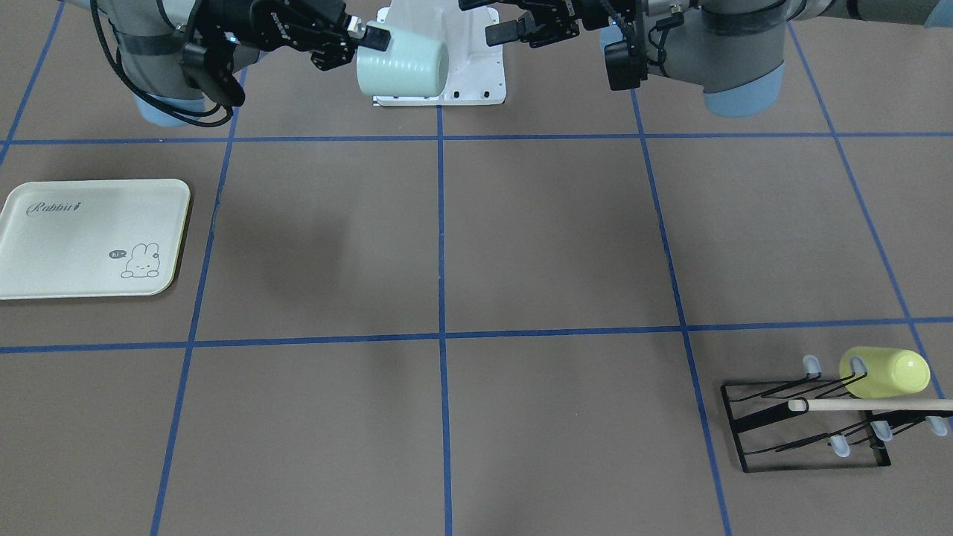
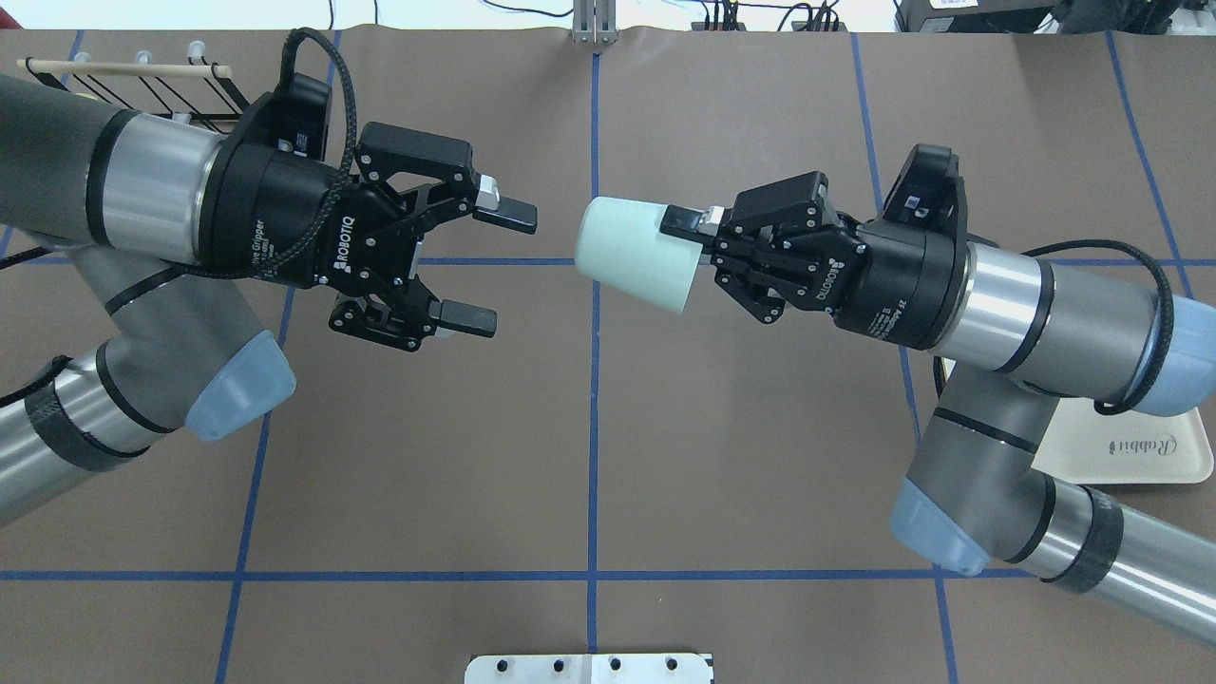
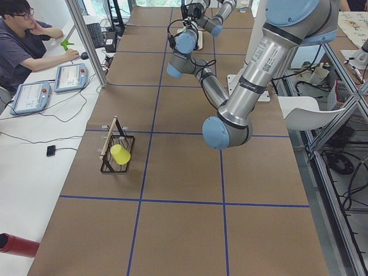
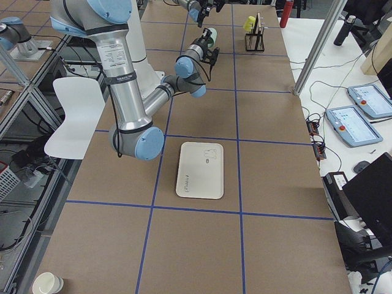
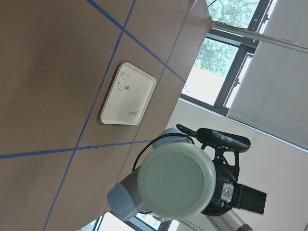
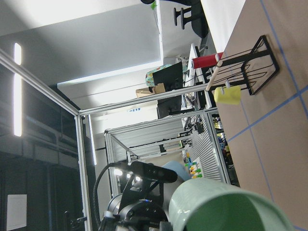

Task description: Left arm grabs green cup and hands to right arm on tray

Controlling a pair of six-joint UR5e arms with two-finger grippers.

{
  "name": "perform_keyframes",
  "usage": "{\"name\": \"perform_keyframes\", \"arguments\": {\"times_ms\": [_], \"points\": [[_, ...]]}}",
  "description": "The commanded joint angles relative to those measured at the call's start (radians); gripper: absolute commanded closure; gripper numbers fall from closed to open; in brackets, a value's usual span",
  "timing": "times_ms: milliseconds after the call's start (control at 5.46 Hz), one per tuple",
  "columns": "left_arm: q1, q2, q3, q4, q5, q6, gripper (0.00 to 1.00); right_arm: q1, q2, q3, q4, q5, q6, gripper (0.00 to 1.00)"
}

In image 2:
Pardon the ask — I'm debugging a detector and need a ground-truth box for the pale green cup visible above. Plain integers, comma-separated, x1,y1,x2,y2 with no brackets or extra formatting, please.
574,198,702,314

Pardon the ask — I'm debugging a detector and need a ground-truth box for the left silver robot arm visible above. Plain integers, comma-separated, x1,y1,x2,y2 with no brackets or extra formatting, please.
2,66,536,523

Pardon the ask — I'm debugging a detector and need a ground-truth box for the black wire cup rack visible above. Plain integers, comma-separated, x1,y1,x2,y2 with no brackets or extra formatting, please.
16,40,250,134

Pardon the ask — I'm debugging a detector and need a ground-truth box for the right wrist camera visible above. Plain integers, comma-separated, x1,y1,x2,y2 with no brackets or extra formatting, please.
879,142,967,241

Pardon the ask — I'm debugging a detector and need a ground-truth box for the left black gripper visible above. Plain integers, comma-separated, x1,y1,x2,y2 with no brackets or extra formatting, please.
199,123,537,352

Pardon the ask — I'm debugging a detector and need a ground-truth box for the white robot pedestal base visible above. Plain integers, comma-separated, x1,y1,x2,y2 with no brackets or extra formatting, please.
465,654,715,683

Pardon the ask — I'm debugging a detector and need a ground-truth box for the cream rabbit tray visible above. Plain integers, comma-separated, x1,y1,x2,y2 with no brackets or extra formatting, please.
936,357,1214,484

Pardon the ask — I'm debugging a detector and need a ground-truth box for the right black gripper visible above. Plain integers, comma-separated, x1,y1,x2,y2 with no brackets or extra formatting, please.
659,172,967,351

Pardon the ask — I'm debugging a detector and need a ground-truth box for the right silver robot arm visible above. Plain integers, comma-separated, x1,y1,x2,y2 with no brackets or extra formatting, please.
657,167,1214,645

